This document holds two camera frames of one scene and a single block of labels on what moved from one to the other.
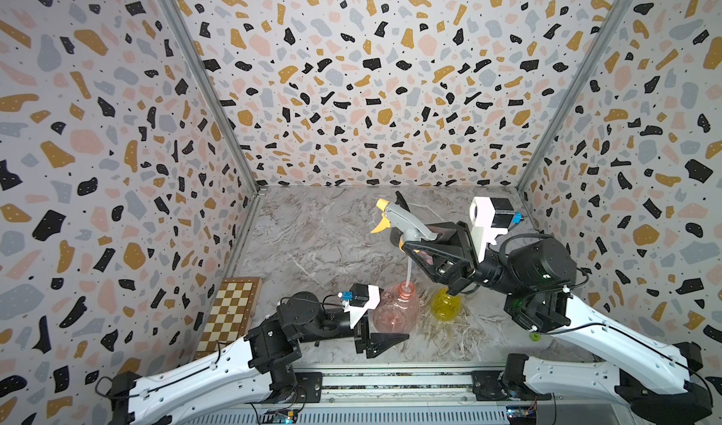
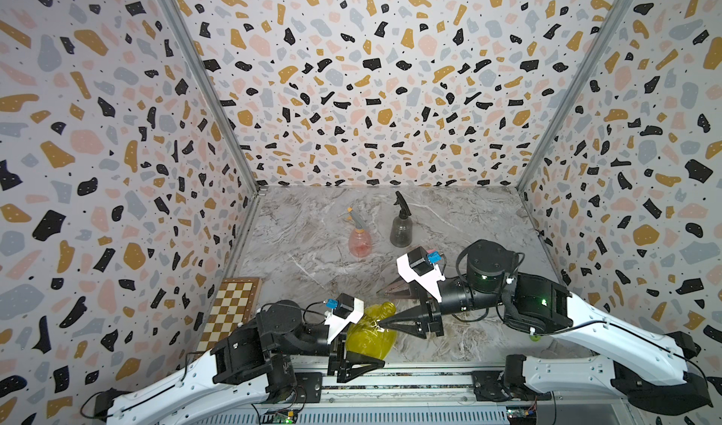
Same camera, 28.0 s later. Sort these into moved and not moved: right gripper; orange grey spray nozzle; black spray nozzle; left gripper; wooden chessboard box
Moved: orange grey spray nozzle; right gripper; left gripper
Not moved: wooden chessboard box; black spray nozzle
